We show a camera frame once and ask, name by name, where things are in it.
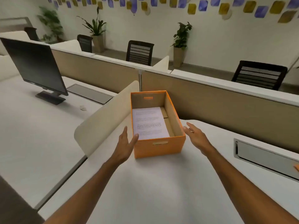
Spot person's left forearm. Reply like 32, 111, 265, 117
44, 158, 120, 224

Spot orange cardboard box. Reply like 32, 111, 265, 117
130, 90, 186, 159

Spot beige partition panel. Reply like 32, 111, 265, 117
141, 69, 299, 154
50, 45, 141, 94

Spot potted green plant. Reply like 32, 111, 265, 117
37, 6, 64, 44
77, 7, 107, 54
171, 22, 192, 68

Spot white printed paper sheet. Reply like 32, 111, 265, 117
132, 107, 170, 141

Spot blue and yellow wall decals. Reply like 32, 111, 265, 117
47, 0, 299, 23

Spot person's left hand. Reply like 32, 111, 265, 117
112, 126, 139, 166

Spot black mesh office chair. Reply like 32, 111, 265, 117
24, 27, 40, 42
231, 60, 288, 91
77, 34, 93, 53
126, 40, 155, 66

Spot black computer monitor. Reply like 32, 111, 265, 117
0, 37, 69, 106

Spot person's right forearm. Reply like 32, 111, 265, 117
203, 147, 299, 224

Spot grey desk cable tray cover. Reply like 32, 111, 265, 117
234, 138, 299, 183
66, 84, 114, 105

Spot person's right hand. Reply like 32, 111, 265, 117
183, 122, 215, 157

